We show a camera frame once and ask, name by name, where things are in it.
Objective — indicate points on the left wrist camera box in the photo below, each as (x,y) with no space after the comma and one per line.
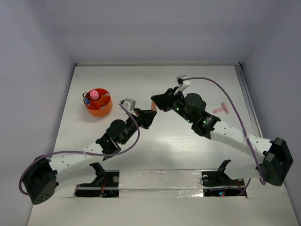
(128,104)

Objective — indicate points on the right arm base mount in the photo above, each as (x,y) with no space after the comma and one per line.
(216,183)

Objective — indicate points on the pink cap crayon bottle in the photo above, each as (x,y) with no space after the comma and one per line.
(94,95)

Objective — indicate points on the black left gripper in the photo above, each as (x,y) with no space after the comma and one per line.
(143,117)

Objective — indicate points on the orange highlighter pen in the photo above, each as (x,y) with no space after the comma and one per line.
(153,106)

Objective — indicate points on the pink highlighter pen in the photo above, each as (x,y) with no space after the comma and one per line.
(223,108)

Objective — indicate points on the clear glue bottle blue cap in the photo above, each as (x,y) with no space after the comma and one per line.
(86,101)

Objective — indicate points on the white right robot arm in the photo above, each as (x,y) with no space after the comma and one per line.
(272,157)

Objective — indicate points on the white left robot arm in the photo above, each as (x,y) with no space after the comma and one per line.
(51,173)

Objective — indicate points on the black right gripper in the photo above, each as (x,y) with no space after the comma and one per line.
(164,101)

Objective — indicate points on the orange round desk organizer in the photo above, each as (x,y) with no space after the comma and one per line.
(95,105)

